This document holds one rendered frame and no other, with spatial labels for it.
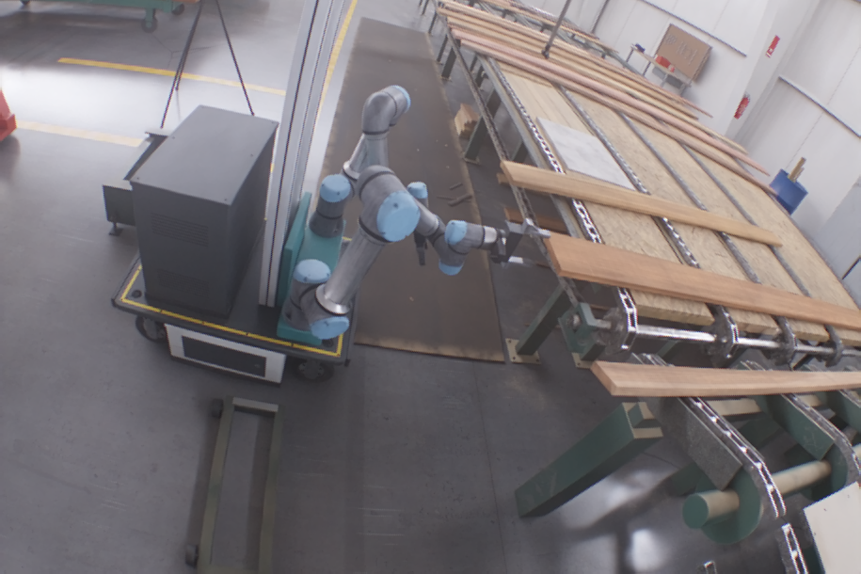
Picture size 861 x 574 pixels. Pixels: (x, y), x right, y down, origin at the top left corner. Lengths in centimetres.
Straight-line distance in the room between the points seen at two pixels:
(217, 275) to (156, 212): 29
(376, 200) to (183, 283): 80
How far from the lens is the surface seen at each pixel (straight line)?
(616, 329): 166
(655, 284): 180
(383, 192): 115
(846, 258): 716
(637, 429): 145
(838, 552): 146
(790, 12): 926
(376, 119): 162
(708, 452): 128
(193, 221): 144
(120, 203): 248
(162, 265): 163
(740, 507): 129
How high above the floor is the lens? 168
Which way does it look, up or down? 38 degrees down
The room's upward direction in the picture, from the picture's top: 23 degrees clockwise
